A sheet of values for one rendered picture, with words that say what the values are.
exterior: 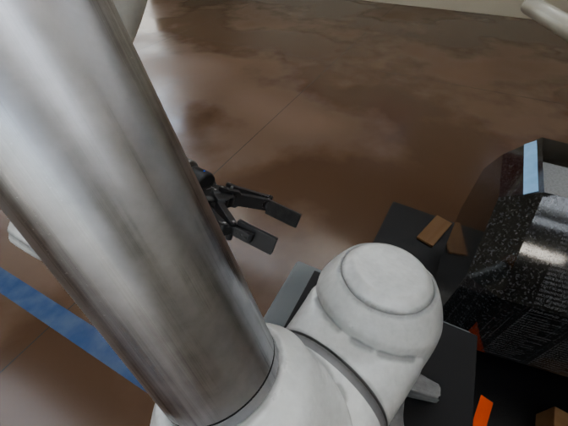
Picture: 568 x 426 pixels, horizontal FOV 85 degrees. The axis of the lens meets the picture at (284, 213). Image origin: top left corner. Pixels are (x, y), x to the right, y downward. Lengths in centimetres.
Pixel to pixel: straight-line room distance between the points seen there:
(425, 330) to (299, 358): 14
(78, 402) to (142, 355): 146
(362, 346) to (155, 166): 27
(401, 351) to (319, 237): 154
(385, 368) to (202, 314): 22
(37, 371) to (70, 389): 19
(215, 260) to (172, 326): 4
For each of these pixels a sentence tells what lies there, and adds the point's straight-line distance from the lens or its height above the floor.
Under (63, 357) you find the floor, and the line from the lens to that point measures 179.
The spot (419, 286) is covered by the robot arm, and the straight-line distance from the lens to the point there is 37.
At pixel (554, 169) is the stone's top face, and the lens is 130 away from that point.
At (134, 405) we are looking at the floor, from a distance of 158.
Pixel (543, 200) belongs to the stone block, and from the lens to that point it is 117.
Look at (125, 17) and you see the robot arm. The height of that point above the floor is 133.
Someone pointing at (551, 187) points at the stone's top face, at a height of 82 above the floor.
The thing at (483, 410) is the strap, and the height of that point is 2.
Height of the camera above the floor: 142
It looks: 45 degrees down
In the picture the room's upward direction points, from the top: straight up
